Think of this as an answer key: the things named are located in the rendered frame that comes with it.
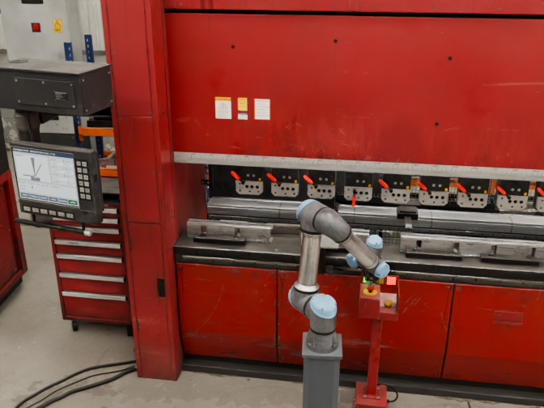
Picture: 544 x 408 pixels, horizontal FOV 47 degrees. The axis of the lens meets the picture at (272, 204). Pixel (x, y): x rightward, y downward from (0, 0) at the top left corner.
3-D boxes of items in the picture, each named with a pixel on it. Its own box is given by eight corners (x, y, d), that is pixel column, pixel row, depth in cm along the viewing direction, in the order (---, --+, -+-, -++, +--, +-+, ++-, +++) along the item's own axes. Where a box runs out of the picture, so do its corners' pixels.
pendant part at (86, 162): (19, 212, 304) (7, 142, 291) (36, 203, 315) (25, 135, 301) (97, 226, 290) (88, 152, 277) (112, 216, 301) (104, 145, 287)
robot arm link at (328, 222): (342, 211, 255) (396, 265, 286) (325, 202, 264) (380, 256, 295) (325, 233, 254) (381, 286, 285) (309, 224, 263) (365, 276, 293)
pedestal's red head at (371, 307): (358, 317, 323) (360, 287, 317) (359, 302, 338) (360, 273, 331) (397, 320, 321) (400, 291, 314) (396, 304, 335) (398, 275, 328)
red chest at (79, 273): (63, 336, 422) (43, 200, 383) (94, 298, 468) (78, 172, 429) (133, 342, 415) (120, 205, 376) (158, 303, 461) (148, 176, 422)
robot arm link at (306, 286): (303, 321, 280) (315, 209, 262) (284, 307, 292) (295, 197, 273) (324, 316, 287) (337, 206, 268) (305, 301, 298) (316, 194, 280)
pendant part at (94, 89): (14, 234, 314) (-15, 65, 282) (46, 215, 336) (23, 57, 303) (99, 249, 298) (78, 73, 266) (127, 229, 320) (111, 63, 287)
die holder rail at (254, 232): (187, 237, 363) (186, 223, 360) (190, 233, 369) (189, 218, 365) (271, 243, 356) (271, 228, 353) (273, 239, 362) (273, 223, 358)
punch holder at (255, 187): (235, 193, 346) (235, 165, 340) (239, 188, 354) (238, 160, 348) (262, 195, 344) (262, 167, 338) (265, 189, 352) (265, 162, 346)
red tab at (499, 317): (493, 323, 338) (495, 312, 336) (492, 321, 340) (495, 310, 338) (522, 325, 336) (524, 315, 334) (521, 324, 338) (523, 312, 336)
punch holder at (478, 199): (456, 206, 329) (461, 177, 323) (455, 201, 337) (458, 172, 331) (486, 208, 327) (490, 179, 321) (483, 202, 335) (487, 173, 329)
